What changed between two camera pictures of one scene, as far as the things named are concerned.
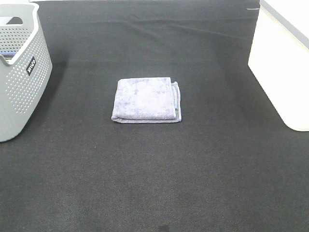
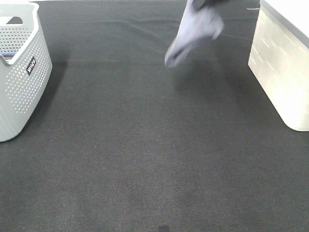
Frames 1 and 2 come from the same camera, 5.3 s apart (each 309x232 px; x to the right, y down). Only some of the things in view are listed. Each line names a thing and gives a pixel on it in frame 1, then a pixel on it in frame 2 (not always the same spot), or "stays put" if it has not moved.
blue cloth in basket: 7,55 stays put
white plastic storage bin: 279,58 stays put
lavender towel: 147,100 -> 196,24
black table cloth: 232,164 stays put
